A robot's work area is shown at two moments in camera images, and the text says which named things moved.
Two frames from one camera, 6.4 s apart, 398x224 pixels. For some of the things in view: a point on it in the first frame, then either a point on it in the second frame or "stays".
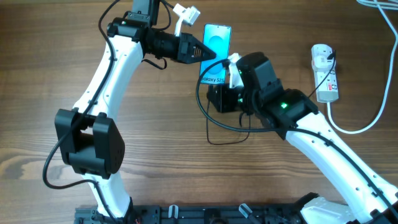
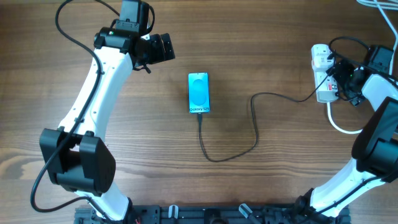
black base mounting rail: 198,214 stays
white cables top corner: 381,4 stays
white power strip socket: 326,73 stays
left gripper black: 186,46 to 158,55
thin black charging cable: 333,55 to 255,127
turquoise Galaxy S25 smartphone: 217,37 to 198,93
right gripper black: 222,91 to 347,68
